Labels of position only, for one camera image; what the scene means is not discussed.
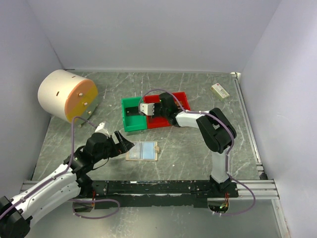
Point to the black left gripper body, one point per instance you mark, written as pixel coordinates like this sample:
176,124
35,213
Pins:
110,149

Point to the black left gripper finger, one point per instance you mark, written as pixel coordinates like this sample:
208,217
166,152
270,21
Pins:
121,140
129,146

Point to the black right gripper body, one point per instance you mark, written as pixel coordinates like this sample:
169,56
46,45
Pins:
163,112

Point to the silver VIP credit card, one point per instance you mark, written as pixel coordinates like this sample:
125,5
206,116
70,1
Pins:
136,151

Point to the tan card holder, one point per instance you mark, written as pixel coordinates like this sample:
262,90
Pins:
150,151

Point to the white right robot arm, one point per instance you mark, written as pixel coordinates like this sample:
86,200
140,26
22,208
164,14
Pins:
216,130

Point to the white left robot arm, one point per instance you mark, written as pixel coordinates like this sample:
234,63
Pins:
69,180

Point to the black credit card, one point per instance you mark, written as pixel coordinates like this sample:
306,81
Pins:
132,111

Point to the red bin right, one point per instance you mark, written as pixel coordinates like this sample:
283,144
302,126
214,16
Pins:
182,98

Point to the red bin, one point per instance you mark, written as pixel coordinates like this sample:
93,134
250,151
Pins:
182,98
155,122

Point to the green plastic bin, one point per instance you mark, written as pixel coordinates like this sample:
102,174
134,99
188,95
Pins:
133,123

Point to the red bin middle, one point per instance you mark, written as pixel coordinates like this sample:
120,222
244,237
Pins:
155,122

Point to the small white cardboard box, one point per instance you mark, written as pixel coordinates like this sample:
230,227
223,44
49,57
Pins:
219,91

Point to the white cylinder with orange face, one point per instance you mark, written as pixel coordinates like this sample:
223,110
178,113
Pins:
65,95

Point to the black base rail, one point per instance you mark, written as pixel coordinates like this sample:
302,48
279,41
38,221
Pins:
195,193

